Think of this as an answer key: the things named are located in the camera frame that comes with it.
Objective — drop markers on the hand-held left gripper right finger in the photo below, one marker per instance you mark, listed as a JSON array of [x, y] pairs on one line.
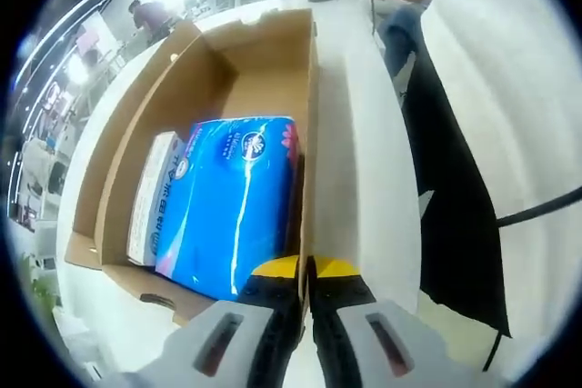
[[332, 315]]

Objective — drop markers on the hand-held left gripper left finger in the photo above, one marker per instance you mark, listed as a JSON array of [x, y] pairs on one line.
[[277, 315]]

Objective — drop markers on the blue tissue pack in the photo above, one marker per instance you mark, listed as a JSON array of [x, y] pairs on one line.
[[227, 206]]

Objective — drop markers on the white printed carton box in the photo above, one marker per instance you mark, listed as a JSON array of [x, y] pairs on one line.
[[152, 188]]

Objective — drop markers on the brown cardboard shoe box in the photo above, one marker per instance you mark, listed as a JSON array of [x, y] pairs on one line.
[[273, 88]]

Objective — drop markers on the green plant in white pot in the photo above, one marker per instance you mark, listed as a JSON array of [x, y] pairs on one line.
[[43, 285]]

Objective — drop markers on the person's blue jeans leg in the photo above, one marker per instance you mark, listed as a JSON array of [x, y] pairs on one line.
[[402, 38]]

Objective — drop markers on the person's white and black shirt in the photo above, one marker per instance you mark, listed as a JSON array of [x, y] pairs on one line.
[[509, 88]]

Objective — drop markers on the pink monitor screen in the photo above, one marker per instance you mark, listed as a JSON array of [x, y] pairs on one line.
[[93, 36]]

